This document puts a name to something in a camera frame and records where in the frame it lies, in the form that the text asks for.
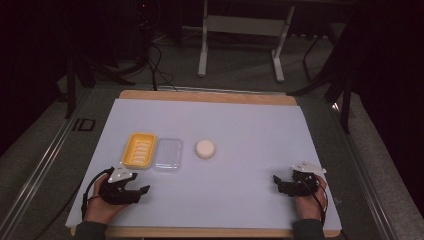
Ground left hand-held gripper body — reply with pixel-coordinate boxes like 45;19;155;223
98;165;142;206

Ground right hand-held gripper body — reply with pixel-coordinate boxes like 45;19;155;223
279;160;328;198

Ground yellow soap dish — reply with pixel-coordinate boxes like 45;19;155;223
121;132;158;170

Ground clear plastic container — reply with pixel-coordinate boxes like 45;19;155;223
152;137;184;174

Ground round white soap bar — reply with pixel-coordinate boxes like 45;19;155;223
195;139;217;160

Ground person's left hand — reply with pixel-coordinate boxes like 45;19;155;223
83;173;132;225

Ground person's right hand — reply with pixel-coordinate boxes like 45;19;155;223
293;174;329;222

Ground white table mat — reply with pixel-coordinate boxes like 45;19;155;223
65;97;343;232

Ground black metal stand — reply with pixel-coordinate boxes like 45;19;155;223
287;33;354;135

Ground black tripod stand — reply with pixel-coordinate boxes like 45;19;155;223
59;49;136;120

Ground white metal stand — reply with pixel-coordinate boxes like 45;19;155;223
197;0;296;84

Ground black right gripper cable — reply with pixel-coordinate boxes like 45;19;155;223
299;178;330;225

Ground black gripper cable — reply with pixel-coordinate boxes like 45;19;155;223
80;166;115;221
299;178;330;225

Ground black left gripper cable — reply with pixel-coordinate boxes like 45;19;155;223
80;166;115;221

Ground black floor cables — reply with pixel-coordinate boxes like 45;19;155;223
133;0;179;92

